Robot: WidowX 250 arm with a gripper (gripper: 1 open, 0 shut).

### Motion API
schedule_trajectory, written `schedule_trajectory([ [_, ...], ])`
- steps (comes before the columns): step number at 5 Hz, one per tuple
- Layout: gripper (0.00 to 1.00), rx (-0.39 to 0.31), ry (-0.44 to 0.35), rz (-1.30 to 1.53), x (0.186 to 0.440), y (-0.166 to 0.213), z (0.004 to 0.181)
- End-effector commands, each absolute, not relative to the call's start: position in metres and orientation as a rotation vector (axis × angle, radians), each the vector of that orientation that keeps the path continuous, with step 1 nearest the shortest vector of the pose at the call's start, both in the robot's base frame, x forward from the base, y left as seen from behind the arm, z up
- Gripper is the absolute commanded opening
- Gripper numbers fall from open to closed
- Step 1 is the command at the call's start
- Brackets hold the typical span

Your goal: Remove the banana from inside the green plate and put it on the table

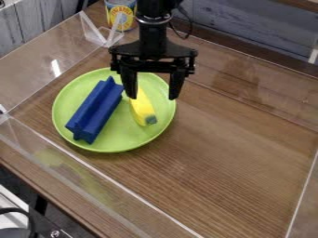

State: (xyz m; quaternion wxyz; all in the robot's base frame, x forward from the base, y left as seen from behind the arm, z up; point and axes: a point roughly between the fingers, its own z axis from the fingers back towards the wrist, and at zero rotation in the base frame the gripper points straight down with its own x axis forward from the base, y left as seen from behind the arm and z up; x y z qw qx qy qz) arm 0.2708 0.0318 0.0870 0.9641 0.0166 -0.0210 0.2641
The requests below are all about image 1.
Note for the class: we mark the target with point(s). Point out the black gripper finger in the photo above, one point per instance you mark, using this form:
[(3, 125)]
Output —
[(175, 84), (128, 81)]

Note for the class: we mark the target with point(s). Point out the yellow toy banana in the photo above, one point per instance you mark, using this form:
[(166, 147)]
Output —
[(143, 112)]

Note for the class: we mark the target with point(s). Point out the clear acrylic corner bracket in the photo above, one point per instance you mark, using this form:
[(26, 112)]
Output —
[(99, 35)]

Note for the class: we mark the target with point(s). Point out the clear acrylic tray wall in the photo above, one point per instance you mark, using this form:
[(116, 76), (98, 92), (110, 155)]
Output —
[(230, 173)]

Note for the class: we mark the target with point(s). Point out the yellow blue tin can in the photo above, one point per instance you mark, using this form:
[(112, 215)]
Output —
[(120, 10)]

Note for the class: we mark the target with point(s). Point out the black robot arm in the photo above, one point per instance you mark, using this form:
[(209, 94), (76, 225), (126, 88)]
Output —
[(154, 14)]

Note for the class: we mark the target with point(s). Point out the green plate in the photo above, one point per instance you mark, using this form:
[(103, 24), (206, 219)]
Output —
[(122, 134)]

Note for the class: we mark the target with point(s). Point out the blue star-shaped block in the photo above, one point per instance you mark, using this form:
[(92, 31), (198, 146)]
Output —
[(95, 111)]

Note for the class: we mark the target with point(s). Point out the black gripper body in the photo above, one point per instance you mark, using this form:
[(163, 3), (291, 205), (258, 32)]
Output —
[(174, 59)]

